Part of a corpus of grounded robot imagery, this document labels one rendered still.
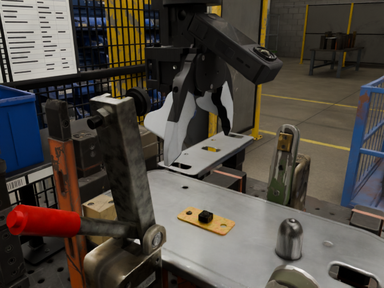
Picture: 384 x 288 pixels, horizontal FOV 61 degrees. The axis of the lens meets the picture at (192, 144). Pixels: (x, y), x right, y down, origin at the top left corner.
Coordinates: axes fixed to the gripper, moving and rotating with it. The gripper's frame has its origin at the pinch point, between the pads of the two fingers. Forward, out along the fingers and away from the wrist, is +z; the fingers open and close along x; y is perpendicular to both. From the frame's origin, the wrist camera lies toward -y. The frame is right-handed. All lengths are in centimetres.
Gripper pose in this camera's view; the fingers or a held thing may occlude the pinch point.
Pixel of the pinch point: (205, 151)
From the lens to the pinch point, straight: 45.2
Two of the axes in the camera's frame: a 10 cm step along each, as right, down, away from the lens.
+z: 0.1, 9.4, 3.3
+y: -8.2, -1.8, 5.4
